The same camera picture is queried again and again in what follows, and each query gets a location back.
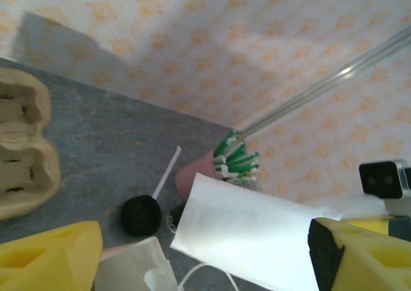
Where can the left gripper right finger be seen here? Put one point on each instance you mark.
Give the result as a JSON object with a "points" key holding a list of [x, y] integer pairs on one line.
{"points": [[369, 262]]}

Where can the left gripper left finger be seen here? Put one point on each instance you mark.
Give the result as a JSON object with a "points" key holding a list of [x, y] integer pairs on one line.
{"points": [[45, 259]]}

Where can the black cup lid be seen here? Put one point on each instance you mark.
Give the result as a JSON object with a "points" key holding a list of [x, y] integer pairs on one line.
{"points": [[141, 215]]}

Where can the white paper bag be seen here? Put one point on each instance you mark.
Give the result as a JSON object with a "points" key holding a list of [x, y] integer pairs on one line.
{"points": [[244, 226]]}

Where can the white paper straw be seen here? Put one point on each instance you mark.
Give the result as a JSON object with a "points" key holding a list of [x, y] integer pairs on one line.
{"points": [[167, 172]]}

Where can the brown pulp cup carrier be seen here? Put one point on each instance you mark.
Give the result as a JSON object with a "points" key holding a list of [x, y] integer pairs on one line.
{"points": [[48, 162]]}

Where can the green white wrapped straw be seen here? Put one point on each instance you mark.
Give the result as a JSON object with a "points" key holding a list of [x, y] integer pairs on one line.
{"points": [[226, 143], [234, 153], [239, 178], [245, 158], [245, 168]]}

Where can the pink straw holder cup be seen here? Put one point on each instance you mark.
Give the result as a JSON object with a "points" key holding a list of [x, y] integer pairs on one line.
{"points": [[196, 175]]}

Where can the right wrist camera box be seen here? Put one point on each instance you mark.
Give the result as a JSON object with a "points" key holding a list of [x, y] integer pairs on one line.
{"points": [[382, 178]]}

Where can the aluminium frame post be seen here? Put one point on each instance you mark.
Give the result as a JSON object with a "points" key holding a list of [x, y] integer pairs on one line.
{"points": [[321, 86]]}

